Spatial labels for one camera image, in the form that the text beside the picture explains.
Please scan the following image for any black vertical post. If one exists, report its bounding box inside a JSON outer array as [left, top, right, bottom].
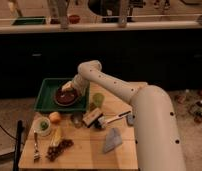
[[13, 120, 23, 171]]

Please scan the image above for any dark red bowl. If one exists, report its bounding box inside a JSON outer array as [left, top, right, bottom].
[[54, 89, 78, 106]]

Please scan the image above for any green plastic cup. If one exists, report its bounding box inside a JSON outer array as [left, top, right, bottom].
[[92, 93, 104, 108]]

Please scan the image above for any orange fruit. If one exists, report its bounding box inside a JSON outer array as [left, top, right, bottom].
[[49, 112, 61, 123]]

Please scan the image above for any green plastic tray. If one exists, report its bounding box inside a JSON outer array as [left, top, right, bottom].
[[34, 78, 89, 113]]

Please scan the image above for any dark round small object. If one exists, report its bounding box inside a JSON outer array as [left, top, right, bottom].
[[71, 112, 83, 128]]

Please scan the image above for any blue sponge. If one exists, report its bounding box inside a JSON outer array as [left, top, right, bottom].
[[126, 114, 135, 126]]

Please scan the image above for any white cup with green item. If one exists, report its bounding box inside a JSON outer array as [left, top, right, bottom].
[[34, 117, 51, 136]]

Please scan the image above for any wooden block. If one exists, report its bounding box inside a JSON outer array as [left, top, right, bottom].
[[83, 108, 102, 127]]

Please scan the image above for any yellow banana toy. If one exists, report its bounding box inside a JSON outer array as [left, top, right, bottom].
[[50, 126, 62, 147]]

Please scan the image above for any bunch of dark grapes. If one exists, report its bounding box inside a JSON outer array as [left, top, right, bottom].
[[46, 139, 74, 161]]

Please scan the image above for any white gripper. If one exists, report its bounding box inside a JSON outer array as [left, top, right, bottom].
[[61, 74, 89, 96]]

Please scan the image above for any grey blue folded cloth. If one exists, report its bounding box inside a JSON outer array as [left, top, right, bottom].
[[103, 128, 122, 153]]

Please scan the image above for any metal fork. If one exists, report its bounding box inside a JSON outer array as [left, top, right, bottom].
[[34, 131, 40, 162]]

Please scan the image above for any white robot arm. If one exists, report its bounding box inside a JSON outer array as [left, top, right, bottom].
[[62, 60, 186, 171]]

